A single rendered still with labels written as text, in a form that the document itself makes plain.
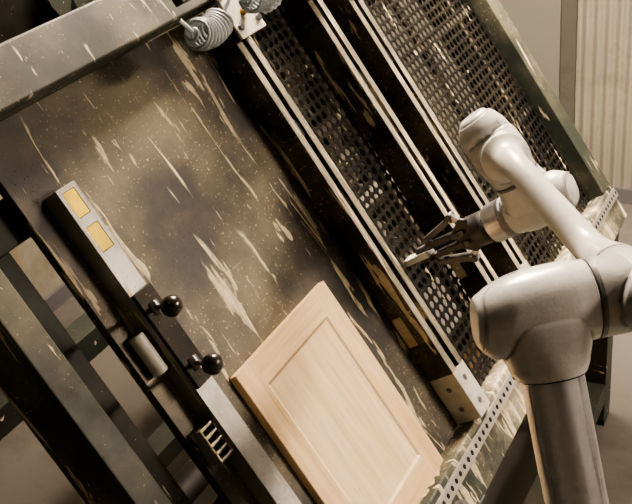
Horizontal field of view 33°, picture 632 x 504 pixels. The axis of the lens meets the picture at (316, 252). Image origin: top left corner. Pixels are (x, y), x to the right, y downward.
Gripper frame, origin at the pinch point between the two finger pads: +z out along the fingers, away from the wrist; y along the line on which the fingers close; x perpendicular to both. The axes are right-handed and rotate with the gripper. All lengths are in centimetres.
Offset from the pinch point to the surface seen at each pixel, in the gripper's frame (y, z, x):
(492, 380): -37.6, 5.6, -5.9
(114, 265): 41, 4, 74
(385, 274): 2.8, 1.7, 12.4
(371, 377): -11.8, 6.6, 30.5
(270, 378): 5, 7, 56
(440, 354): -19.5, 1.3, 12.1
